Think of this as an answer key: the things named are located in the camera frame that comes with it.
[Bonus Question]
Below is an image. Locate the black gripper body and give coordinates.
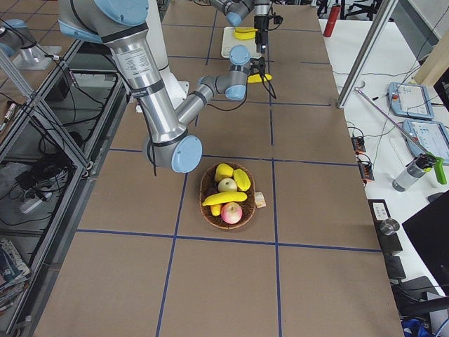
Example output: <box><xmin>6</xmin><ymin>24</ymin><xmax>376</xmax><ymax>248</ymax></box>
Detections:
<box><xmin>254</xmin><ymin>15</ymin><xmax>269</xmax><ymax>34</ymax></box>

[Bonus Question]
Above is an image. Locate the bright yellow banana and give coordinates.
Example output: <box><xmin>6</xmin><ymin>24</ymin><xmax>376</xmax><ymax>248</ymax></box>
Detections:
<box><xmin>234</xmin><ymin>31</ymin><xmax>256</xmax><ymax>41</ymax></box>

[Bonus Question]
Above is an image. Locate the long yellow banana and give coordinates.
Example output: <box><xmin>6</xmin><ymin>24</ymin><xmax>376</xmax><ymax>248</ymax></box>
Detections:
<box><xmin>247</xmin><ymin>74</ymin><xmax>273</xmax><ymax>84</ymax></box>

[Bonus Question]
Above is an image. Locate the spotted yellow banana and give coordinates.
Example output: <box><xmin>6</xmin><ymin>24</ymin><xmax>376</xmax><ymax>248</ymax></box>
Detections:
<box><xmin>235</xmin><ymin>27</ymin><xmax>257</xmax><ymax>33</ymax></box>

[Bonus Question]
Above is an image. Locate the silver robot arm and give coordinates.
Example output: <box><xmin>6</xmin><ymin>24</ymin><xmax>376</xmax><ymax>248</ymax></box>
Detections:
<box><xmin>58</xmin><ymin>1</ymin><xmax>250</xmax><ymax>173</ymax></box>
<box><xmin>205</xmin><ymin>0</ymin><xmax>272</xmax><ymax>54</ymax></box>

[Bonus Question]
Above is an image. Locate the brown wicker basket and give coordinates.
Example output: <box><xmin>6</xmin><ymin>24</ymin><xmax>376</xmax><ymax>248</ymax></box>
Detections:
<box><xmin>199</xmin><ymin>162</ymin><xmax>256</xmax><ymax>230</ymax></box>

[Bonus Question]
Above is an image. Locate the white bear tray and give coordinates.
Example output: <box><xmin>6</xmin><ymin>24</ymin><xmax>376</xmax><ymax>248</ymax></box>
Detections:
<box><xmin>220</xmin><ymin>26</ymin><xmax>263</xmax><ymax>60</ymax></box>

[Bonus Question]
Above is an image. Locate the red cylinder bottle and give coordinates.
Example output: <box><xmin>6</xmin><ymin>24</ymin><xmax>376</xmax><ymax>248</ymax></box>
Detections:
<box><xmin>323</xmin><ymin>4</ymin><xmax>342</xmax><ymax>38</ymax></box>

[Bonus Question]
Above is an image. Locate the yellow starfruit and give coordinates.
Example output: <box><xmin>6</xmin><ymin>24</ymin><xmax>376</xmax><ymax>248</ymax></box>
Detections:
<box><xmin>233</xmin><ymin>168</ymin><xmax>251</xmax><ymax>191</ymax></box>

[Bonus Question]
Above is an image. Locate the pale green apple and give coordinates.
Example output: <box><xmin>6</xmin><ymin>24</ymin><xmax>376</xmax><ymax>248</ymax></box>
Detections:
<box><xmin>217</xmin><ymin>178</ymin><xmax>238</xmax><ymax>192</ymax></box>

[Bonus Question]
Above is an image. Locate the upper blue teach pendant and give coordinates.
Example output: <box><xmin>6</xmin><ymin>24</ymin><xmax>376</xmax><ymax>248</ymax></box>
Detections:
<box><xmin>387</xmin><ymin>82</ymin><xmax>434</xmax><ymax>120</ymax></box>

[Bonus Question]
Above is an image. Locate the blue teach pendant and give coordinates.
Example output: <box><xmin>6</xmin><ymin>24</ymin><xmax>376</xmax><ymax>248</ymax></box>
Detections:
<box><xmin>403</xmin><ymin>119</ymin><xmax>448</xmax><ymax>165</ymax></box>
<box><xmin>387</xmin><ymin>82</ymin><xmax>434</xmax><ymax>120</ymax></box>

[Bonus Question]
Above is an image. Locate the small snack packet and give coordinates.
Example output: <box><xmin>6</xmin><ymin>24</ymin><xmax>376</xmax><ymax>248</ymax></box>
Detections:
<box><xmin>254</xmin><ymin>192</ymin><xmax>267</xmax><ymax>209</ymax></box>

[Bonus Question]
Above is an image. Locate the red pink apple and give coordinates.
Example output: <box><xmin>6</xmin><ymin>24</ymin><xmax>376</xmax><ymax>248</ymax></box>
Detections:
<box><xmin>221</xmin><ymin>202</ymin><xmax>243</xmax><ymax>225</ymax></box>

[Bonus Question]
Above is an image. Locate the metal grabber stick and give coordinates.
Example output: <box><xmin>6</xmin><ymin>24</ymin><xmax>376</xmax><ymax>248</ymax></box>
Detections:
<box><xmin>354</xmin><ymin>81</ymin><xmax>431</xmax><ymax>155</ymax></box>

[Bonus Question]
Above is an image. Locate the lower blue teach pendant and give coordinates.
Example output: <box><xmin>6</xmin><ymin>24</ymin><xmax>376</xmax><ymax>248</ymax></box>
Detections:
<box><xmin>403</xmin><ymin>119</ymin><xmax>448</xmax><ymax>165</ymax></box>

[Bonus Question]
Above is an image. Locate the small steel cup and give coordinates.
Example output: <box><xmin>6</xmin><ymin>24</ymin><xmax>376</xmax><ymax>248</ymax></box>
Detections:
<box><xmin>379</xmin><ymin>218</ymin><xmax>401</xmax><ymax>236</ymax></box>

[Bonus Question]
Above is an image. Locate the magazine stack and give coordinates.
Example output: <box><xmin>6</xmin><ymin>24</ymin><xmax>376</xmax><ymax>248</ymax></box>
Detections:
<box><xmin>1</xmin><ymin>237</ymin><xmax>32</xmax><ymax>313</ymax></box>

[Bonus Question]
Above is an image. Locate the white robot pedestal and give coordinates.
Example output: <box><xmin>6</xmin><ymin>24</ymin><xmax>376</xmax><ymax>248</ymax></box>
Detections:
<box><xmin>146</xmin><ymin>0</ymin><xmax>189</xmax><ymax>109</ymax></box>

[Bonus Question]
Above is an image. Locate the aluminium frame post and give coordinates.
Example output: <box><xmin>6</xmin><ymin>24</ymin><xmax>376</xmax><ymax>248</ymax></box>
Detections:
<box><xmin>337</xmin><ymin>0</ymin><xmax>398</xmax><ymax>108</ymax></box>

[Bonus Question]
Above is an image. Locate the clear bottle green handle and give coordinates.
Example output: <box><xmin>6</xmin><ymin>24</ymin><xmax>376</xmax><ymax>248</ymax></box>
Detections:
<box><xmin>392</xmin><ymin>154</ymin><xmax>447</xmax><ymax>192</ymax></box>

